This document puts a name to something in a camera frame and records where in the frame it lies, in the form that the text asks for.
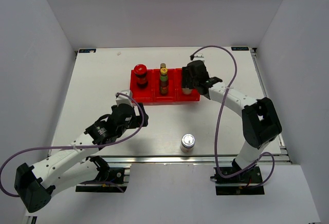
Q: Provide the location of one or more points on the right red plastic bin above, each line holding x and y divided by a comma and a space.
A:
194, 96

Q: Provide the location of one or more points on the yellow cap sauce bottle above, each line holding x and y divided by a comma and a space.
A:
164, 81

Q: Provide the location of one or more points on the middle red plastic bin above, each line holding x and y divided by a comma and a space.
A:
170, 97

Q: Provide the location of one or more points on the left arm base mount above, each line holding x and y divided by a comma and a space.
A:
109, 179

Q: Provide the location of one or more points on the blue corner label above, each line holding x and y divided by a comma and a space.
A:
90, 50
239, 48

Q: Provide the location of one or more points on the silver lid glass jar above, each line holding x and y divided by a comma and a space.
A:
187, 143

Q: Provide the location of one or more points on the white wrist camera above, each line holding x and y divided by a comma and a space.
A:
199, 57
124, 97

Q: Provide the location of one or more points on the red lid sauce jar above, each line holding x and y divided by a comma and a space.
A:
140, 72

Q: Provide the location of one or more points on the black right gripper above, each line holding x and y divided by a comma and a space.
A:
186, 76

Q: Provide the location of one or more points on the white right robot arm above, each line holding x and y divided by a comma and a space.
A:
260, 122

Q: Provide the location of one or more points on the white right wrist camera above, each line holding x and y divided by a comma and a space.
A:
199, 57

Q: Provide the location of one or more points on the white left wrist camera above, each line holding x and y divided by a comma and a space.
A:
124, 97

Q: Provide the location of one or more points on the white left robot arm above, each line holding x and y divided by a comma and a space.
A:
38, 183

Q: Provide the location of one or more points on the aluminium table front rail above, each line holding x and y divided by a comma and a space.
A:
184, 159

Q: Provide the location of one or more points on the right blue corner label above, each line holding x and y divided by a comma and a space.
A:
239, 48

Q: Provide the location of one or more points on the red plastic bin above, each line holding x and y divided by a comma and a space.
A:
170, 97
145, 94
194, 96

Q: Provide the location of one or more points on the left red plastic bin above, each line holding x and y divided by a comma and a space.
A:
145, 94

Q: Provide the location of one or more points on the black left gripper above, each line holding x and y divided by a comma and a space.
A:
136, 119

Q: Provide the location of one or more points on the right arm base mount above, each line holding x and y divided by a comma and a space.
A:
245, 183

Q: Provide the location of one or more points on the left blue corner label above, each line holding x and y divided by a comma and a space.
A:
90, 50

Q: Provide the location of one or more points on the small yellow label bottle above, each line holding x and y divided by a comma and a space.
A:
163, 65

